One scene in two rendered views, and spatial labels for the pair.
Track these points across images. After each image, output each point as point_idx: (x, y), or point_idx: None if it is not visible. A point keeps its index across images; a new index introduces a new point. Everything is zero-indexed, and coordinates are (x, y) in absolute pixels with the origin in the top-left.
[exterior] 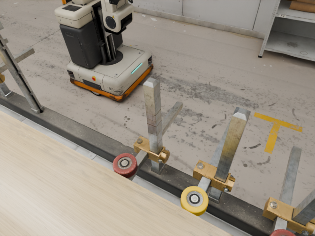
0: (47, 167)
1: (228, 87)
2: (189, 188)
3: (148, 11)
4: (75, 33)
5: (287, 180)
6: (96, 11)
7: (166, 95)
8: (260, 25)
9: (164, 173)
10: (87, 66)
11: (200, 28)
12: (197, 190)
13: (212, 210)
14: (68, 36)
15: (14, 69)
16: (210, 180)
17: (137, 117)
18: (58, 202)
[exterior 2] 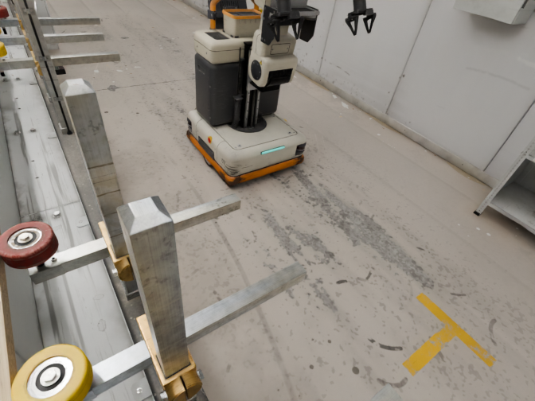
0: None
1: (399, 235)
2: (63, 348)
3: (343, 92)
4: (207, 69)
5: None
6: (247, 52)
7: (298, 204)
8: (499, 167)
9: (137, 302)
10: (209, 120)
11: (404, 140)
12: (73, 360)
13: None
14: (200, 72)
15: (38, 51)
16: (147, 357)
17: (240, 216)
18: None
